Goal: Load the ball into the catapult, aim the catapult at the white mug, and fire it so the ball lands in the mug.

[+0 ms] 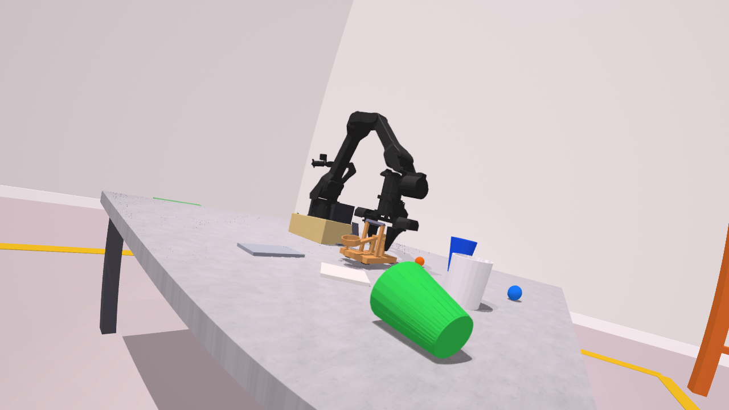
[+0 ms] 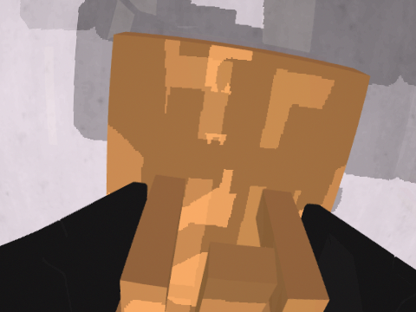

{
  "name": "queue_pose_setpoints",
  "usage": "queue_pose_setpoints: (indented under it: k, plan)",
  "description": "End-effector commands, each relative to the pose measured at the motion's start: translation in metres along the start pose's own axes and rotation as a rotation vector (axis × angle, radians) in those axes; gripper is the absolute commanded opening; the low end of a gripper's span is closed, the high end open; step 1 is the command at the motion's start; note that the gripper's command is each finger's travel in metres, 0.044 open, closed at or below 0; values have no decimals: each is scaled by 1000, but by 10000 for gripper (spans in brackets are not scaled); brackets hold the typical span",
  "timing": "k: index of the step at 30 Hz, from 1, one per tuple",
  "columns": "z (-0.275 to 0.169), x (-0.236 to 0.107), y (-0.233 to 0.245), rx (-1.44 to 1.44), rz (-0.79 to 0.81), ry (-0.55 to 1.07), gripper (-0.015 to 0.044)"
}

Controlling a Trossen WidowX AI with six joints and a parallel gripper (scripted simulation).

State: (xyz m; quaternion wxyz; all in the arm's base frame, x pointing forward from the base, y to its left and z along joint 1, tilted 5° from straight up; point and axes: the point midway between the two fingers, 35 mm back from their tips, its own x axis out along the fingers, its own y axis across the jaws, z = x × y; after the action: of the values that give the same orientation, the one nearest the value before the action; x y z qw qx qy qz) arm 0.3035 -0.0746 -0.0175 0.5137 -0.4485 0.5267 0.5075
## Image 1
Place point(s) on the blue cup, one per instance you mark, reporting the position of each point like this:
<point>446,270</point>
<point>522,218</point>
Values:
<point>461,246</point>

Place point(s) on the green plastic cup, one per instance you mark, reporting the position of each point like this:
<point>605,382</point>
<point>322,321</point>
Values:
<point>407,298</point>

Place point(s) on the blue ball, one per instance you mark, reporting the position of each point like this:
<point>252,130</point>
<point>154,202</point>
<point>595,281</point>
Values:
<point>514,292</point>

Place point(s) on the white cup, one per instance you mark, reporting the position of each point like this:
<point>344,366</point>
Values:
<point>467,279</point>

